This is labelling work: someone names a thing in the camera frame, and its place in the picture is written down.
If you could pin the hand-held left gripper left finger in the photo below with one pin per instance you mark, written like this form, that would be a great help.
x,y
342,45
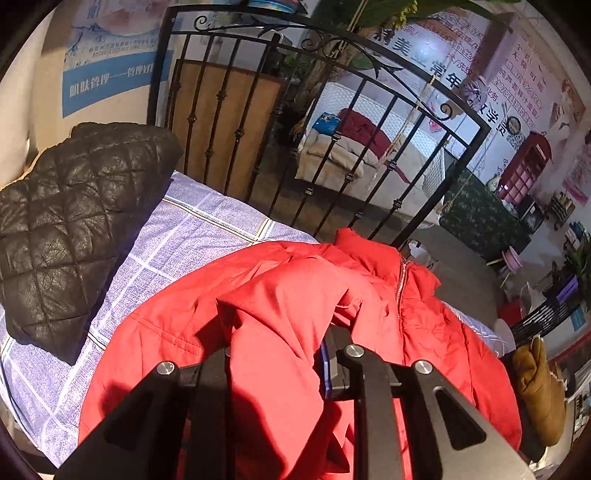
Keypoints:
x,y
210,385

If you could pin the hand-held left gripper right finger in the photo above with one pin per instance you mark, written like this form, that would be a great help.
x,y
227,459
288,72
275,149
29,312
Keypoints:
x,y
326,371

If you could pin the red puffer jacket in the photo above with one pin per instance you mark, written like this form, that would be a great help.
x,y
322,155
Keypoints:
x,y
277,300

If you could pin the blue plaid bedsheet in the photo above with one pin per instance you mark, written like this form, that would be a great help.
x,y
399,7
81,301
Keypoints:
x,y
184,230

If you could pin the beige blanket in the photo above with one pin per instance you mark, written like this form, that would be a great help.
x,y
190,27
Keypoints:
x,y
332,161

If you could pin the mustard brown garment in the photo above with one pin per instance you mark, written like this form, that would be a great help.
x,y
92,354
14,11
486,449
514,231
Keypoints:
x,y
538,392

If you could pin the black quilted leather jacket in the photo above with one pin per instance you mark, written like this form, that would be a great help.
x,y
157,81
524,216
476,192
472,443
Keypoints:
x,y
69,221

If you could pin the pink stool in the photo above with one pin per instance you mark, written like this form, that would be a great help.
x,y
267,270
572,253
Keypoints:
x,y
513,258

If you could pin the green patterned cloth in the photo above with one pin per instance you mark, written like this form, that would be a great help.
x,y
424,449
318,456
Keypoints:
x,y
485,217

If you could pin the black ribbed garment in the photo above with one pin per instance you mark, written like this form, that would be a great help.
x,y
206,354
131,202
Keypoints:
x,y
540,314

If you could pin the wooden board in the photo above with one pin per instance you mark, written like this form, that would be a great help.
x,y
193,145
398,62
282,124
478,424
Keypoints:
x,y
258,138

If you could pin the dark red cloth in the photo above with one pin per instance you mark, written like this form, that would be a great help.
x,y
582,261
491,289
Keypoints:
x,y
362,127

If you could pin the blue packet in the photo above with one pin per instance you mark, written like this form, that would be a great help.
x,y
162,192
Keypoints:
x,y
327,122

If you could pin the potted green plant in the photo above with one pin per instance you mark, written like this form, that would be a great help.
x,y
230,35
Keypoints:
x,y
577,265

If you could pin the red phone booth cabinet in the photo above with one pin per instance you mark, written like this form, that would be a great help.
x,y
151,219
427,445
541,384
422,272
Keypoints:
x,y
526,161

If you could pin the artificial green plant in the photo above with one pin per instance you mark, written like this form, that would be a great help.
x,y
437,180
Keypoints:
x,y
383,11

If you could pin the black iron bed frame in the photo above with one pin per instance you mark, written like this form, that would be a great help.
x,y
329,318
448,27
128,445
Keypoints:
x,y
161,69

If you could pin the blue and white wall poster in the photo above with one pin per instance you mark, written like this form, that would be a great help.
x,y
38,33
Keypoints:
x,y
101,69

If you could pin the pink wall poster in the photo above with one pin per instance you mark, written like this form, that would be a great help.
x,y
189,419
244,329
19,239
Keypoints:
x,y
521,69

